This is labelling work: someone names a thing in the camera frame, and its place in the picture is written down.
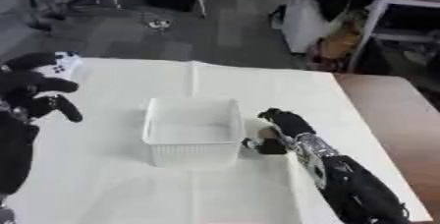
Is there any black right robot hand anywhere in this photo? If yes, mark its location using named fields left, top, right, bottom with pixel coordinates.
left=239, top=107, right=318, bottom=156

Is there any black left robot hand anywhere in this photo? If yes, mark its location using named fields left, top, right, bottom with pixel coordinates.
left=0, top=51, right=86, bottom=124

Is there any small brown object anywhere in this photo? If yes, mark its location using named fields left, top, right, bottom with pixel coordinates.
left=255, top=126, right=281, bottom=141

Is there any brown bag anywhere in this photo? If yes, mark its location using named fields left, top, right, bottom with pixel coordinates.
left=317, top=29, right=364, bottom=61

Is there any white panel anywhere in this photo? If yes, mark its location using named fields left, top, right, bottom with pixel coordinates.
left=278, top=0, right=348, bottom=54

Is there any white plastic basket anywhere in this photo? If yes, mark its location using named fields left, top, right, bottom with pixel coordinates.
left=140, top=96, right=248, bottom=169

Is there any small wheeled floor object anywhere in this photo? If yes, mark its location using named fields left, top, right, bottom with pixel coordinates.
left=144, top=19, right=176, bottom=34

